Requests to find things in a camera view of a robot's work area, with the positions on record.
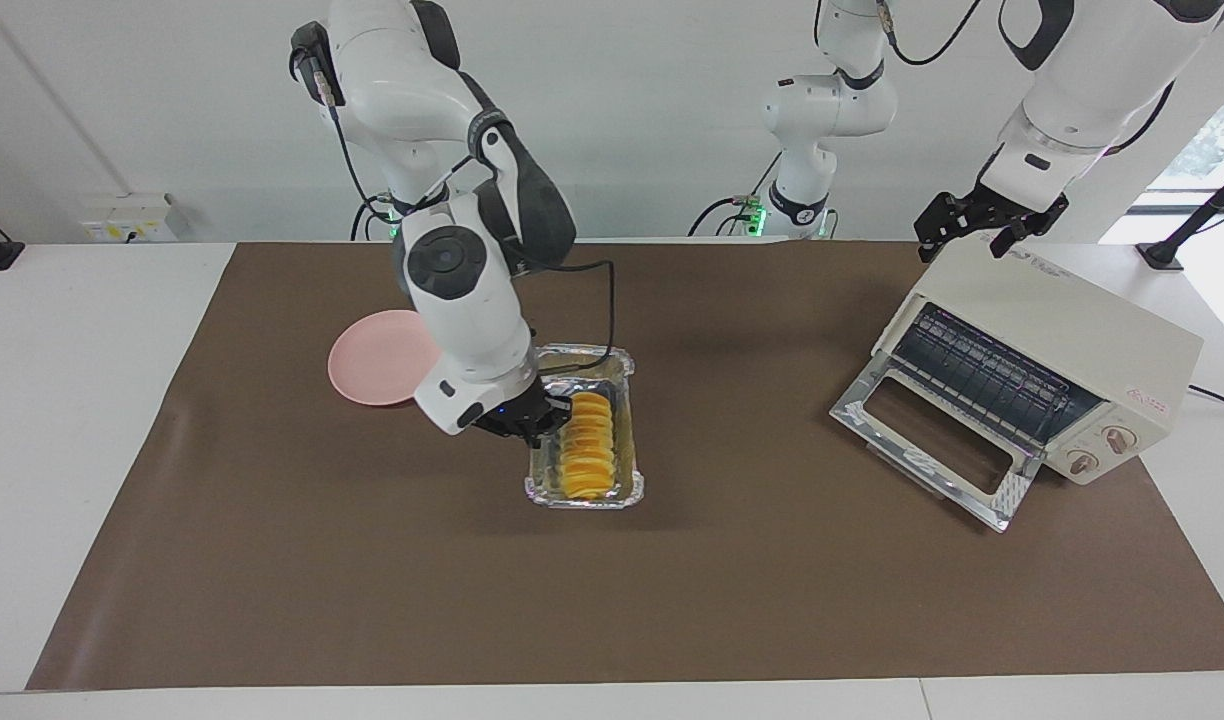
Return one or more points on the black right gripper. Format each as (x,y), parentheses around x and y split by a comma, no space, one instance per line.
(507,418)

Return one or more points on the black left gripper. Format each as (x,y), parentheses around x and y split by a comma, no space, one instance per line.
(997,207)

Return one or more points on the sliced yellow bread loaf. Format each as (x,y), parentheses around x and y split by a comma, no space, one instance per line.
(587,450)

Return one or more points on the aluminium foil tray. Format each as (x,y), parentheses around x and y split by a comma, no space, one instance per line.
(627,440)

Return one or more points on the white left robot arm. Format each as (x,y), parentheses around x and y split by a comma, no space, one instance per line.
(832,100)

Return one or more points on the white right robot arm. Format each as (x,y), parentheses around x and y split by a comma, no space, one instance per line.
(452,330)

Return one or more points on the cream toaster oven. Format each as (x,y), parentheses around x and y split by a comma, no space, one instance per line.
(1072,320)

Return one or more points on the glass oven door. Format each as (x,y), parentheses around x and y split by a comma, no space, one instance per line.
(932,440)

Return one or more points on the beige oven knob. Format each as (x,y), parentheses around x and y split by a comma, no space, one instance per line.
(1082,462)
(1120,438)

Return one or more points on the pink round plate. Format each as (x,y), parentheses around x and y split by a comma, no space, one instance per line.
(377,365)

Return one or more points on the brown table mat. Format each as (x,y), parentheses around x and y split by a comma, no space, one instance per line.
(372,560)

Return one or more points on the window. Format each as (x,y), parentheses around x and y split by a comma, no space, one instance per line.
(1212,130)

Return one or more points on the black camera stand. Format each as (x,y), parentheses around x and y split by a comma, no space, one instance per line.
(1162,252)

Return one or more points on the white wall socket box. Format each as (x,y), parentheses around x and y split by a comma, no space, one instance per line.
(122,220)

